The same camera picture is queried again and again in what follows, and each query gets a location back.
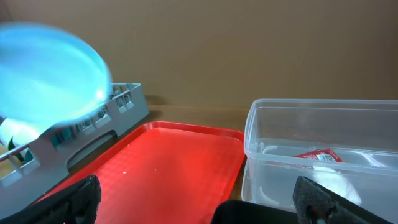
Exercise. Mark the light blue plate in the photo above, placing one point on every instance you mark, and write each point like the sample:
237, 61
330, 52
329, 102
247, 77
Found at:
49, 76

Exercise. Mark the white napkin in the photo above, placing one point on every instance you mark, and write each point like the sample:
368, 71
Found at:
334, 181

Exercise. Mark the grey dishwasher rack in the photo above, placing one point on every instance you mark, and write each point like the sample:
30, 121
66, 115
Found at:
31, 170

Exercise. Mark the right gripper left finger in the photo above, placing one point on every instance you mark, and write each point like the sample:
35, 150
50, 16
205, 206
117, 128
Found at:
75, 204

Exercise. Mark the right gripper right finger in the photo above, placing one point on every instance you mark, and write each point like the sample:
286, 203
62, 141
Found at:
316, 204

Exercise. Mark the clear plastic bin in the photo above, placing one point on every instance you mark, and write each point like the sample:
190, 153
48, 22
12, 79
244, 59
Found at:
361, 132

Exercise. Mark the red plastic tray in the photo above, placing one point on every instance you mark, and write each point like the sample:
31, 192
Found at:
166, 172

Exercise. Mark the red sauce packet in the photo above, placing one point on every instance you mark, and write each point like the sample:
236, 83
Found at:
322, 155

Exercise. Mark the green bowl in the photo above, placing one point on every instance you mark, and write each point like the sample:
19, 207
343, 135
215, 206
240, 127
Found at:
15, 133

